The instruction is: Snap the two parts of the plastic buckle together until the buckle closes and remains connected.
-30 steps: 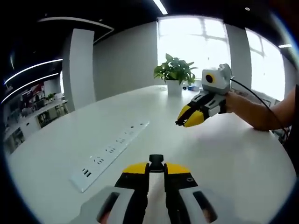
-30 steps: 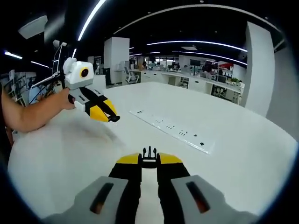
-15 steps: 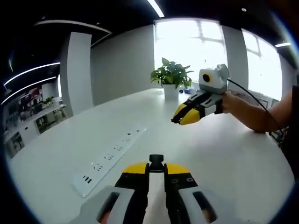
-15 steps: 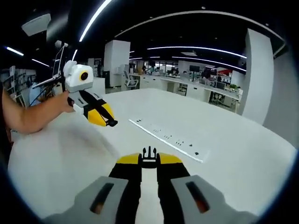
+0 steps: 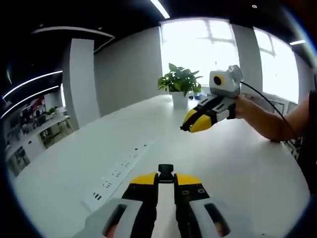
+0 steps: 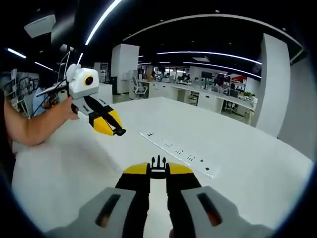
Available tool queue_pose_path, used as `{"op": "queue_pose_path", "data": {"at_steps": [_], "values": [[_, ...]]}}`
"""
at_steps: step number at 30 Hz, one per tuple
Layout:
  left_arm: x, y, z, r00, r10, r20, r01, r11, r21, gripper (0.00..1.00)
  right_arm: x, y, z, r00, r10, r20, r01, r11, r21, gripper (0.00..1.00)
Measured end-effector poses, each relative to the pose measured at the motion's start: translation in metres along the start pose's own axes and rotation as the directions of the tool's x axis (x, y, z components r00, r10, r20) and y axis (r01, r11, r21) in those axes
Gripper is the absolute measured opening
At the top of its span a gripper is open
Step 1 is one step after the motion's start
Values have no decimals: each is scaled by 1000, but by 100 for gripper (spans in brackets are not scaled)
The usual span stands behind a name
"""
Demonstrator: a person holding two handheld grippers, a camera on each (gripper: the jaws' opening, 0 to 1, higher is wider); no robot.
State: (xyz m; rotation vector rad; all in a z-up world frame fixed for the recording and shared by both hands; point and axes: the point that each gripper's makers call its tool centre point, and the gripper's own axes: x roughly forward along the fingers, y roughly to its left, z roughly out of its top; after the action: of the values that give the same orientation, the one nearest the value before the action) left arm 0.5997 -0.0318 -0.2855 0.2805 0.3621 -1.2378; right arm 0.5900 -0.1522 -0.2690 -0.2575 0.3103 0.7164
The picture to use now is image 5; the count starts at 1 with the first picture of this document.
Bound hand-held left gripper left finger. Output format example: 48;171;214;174
71;172;159;238

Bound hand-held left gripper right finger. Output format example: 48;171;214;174
173;172;240;238

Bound black plastic buckle part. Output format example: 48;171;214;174
180;114;204;132
158;164;174;183

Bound person's right hand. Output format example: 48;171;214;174
233;95;264;120

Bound white plant pot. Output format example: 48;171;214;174
171;91;190;108

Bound green leafy plant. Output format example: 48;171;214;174
157;62;204;98

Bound white desk socket strip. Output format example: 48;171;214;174
81;139;155;212

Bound long ceiling light strip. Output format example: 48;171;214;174
149;0;171;18

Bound white office desk row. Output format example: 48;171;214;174
4;113;75;177

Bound curved ceiling light strip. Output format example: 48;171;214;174
0;85;62;119
1;70;63;99

